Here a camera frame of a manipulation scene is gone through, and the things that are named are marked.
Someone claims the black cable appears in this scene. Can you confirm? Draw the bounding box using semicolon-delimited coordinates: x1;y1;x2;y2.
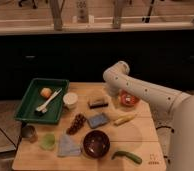
155;125;173;168

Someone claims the purple bowl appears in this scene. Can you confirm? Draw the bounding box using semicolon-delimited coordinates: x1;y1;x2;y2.
82;130;110;159

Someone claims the orange bowl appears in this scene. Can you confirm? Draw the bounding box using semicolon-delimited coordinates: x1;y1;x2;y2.
119;90;140;107

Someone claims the white dish brush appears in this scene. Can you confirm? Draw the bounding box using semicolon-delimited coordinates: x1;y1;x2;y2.
35;89;62;115

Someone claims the white cup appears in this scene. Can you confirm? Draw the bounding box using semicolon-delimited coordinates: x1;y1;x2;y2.
63;92;78;109

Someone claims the orange fruit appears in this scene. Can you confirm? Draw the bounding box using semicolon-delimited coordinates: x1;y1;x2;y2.
40;87;52;99

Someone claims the blue sponge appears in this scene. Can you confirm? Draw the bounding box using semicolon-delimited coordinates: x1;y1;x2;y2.
88;113;109;129

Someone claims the bunch of dark grapes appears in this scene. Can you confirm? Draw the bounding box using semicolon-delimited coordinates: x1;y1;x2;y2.
66;114;86;135

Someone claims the green plastic tray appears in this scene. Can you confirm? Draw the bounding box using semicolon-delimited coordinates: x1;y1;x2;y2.
14;78;69;124

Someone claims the green plastic cup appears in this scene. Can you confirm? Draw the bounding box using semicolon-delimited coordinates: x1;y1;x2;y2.
40;133;55;150

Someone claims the light blue cloth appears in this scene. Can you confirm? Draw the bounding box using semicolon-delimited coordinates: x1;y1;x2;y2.
57;134;81;157

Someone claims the green pepper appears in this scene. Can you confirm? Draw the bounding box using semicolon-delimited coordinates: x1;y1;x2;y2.
111;151;142;164

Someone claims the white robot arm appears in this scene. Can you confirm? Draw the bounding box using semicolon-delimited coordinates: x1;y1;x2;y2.
103;61;194;171

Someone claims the metal cup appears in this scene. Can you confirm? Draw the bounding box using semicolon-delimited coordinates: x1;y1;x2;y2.
21;125;38;143

